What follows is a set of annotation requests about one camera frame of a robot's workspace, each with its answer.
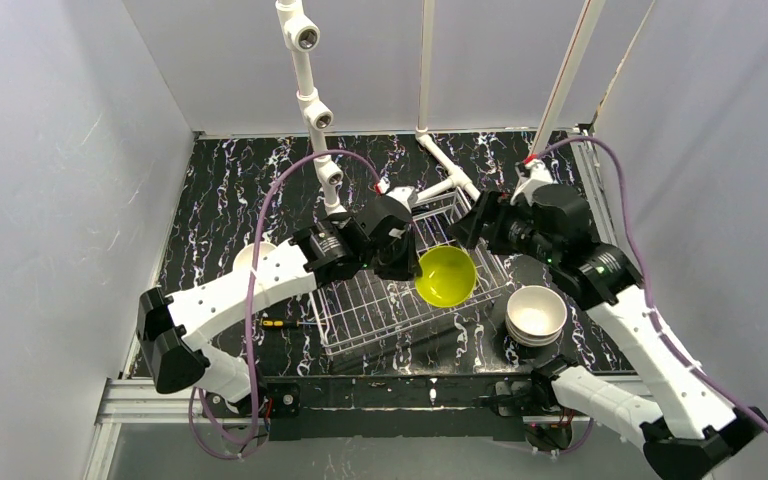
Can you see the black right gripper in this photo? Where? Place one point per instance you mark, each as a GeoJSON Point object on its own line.
{"type": "Point", "coordinates": [466, 226]}

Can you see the yellow-green bowl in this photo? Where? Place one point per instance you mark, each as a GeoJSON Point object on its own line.
{"type": "Point", "coordinates": [449, 276]}

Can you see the yellow handled screwdriver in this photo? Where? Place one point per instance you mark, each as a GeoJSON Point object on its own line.
{"type": "Point", "coordinates": [284, 324]}

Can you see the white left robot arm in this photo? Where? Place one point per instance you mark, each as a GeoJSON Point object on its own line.
{"type": "Point", "coordinates": [174, 330]}

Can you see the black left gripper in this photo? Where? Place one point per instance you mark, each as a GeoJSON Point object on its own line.
{"type": "Point", "coordinates": [396, 263]}

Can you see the white wire dish rack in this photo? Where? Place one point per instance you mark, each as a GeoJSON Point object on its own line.
{"type": "Point", "coordinates": [366, 309]}

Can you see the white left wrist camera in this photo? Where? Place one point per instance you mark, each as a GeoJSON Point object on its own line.
{"type": "Point", "coordinates": [405, 195]}

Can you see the white bowl with brown outside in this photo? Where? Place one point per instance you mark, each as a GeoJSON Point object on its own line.
{"type": "Point", "coordinates": [244, 258]}

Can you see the beige bowl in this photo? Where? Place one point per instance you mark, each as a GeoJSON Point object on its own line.
{"type": "Point", "coordinates": [535, 302]}

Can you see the pale grey bowl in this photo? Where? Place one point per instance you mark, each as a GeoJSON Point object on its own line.
{"type": "Point", "coordinates": [539, 333]}

